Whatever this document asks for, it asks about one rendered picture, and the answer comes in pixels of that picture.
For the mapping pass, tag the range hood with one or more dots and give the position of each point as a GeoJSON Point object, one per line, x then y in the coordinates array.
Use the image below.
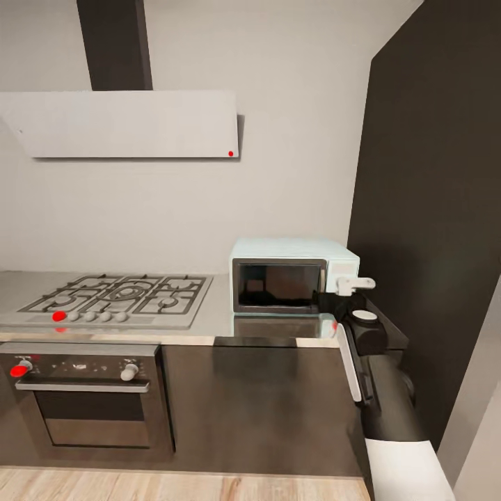
{"type": "Point", "coordinates": [122, 116]}

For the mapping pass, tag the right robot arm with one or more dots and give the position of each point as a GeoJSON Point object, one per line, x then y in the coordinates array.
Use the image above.
{"type": "Point", "coordinates": [404, 466]}

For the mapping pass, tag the fridge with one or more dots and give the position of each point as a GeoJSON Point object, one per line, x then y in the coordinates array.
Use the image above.
{"type": "Point", "coordinates": [426, 225]}

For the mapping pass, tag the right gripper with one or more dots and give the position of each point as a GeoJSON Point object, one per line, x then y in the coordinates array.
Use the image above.
{"type": "Point", "coordinates": [328, 303]}

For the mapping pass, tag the oven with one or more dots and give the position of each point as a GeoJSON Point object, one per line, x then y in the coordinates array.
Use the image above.
{"type": "Point", "coordinates": [92, 401]}

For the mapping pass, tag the burner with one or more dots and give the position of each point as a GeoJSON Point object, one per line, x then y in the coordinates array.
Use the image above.
{"type": "Point", "coordinates": [138, 300]}

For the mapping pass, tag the microwave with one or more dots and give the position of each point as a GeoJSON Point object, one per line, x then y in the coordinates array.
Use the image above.
{"type": "Point", "coordinates": [278, 275]}

